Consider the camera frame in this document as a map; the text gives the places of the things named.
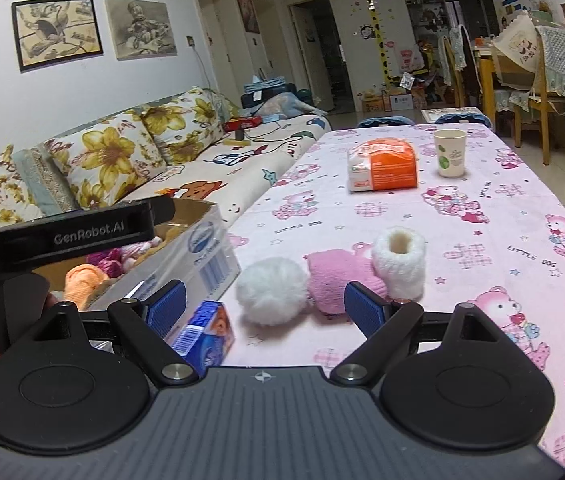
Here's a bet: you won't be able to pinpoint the orange knit item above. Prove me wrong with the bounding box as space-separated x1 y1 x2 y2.
65 264 110 311

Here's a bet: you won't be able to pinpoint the pink purple knit hat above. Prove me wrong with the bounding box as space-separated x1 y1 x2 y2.
87 247 133 276

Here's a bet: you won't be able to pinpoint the embroidered white cloth cover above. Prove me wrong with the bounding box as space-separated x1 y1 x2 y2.
493 10 543 73

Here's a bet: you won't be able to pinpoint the orange white tissue pack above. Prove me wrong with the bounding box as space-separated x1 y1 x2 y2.
347 138 419 193

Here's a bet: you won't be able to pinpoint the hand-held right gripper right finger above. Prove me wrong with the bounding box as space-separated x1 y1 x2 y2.
330 281 508 388

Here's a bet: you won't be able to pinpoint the white paper cup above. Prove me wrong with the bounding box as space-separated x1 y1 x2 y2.
433 129 467 178

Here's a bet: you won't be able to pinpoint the kitchen shelf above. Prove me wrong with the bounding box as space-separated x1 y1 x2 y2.
405 0 463 86

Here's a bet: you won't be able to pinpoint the cardboard boxes on floor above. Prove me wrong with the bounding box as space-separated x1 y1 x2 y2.
360 87 413 113

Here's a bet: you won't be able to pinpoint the chair with crochet cover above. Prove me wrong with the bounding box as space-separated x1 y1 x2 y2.
513 25 565 166

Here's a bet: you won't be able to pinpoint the wooden dining chair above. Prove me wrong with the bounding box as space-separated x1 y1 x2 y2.
440 25 483 106

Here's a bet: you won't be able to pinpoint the white blue cardboard box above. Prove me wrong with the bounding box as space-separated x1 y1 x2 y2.
32 199 242 368

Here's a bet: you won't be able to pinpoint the pile of clothes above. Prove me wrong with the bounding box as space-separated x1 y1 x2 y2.
241 77 328 121

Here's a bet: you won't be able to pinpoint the framed portrait picture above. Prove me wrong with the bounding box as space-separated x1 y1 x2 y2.
234 0 254 33

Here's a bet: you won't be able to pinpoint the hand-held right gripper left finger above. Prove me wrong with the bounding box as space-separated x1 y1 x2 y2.
30 280 200 388

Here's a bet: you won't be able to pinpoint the sofa with printed cover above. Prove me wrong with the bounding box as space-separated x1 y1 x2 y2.
0 85 333 241

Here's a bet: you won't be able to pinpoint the teal beige cushion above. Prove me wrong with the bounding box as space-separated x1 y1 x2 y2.
12 147 80 216

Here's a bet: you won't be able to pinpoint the pink hat with white pompom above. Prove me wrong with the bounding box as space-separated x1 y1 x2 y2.
234 227 427 328

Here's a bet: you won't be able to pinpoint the group of framed wall pictures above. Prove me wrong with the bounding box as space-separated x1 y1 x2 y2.
0 0 178 88

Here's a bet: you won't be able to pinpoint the blue padded chair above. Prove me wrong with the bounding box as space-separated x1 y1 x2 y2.
357 116 416 128
435 112 493 128

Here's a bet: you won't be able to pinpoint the yellow dining table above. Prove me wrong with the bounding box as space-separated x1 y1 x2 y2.
473 42 513 136

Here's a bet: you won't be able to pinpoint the pink printed tablecloth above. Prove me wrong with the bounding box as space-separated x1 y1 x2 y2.
182 122 565 476

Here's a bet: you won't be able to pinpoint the white pink shopping bag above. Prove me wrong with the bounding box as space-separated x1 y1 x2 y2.
401 47 426 73

